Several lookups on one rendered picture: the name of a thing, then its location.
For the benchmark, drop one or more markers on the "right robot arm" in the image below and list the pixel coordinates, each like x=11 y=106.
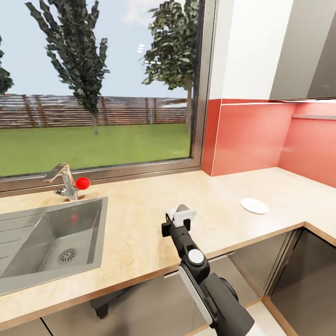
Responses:
x=215 y=296

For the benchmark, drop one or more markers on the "cabinet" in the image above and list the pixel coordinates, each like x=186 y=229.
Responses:
x=163 y=306
x=304 y=288
x=307 y=63

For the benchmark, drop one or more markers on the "fixed window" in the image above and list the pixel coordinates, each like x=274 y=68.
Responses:
x=119 y=89

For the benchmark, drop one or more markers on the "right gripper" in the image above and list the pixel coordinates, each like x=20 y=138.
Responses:
x=169 y=229

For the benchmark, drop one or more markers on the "paper coffee filter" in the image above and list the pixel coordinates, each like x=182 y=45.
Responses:
x=178 y=208

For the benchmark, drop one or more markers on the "saucer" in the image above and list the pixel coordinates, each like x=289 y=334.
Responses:
x=254 y=205

